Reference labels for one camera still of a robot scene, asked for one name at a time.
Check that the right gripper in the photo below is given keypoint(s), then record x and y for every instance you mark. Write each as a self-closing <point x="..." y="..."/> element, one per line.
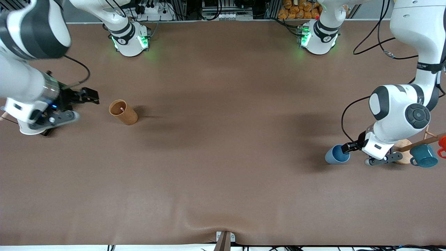
<point x="67" y="97"/>

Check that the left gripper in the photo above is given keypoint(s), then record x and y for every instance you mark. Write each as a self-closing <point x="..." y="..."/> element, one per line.
<point x="359" y="140"/>

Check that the blue plastic cup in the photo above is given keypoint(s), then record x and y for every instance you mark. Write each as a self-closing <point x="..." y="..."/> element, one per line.
<point x="336" y="157"/>

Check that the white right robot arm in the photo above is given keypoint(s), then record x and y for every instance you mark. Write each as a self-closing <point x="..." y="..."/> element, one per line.
<point x="35" y="28"/>

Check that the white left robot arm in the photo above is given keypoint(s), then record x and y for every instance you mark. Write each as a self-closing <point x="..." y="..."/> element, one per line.
<point x="400" y="104"/>

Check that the brown cylindrical chopstick holder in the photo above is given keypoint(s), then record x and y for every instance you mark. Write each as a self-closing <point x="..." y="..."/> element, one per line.
<point x="127" y="116"/>

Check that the wooden mug tree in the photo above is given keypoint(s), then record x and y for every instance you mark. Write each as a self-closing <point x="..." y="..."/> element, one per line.
<point x="404" y="155"/>

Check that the teal enamel mug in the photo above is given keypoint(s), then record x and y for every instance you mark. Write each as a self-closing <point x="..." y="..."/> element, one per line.
<point x="425" y="157"/>

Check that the red mug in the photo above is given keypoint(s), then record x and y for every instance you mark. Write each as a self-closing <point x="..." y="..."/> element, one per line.
<point x="443" y="143"/>

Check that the white power strip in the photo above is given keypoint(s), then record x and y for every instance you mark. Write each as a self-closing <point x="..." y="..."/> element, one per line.
<point x="151" y="8"/>

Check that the brown leather table mat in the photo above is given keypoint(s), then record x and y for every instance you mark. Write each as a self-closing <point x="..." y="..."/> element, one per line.
<point x="223" y="174"/>

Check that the bag of orange bread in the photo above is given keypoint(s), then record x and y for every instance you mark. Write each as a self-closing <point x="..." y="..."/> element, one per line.
<point x="299" y="12"/>

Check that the metal table edge clamp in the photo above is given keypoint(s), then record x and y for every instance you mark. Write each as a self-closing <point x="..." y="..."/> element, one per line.
<point x="223" y="242"/>

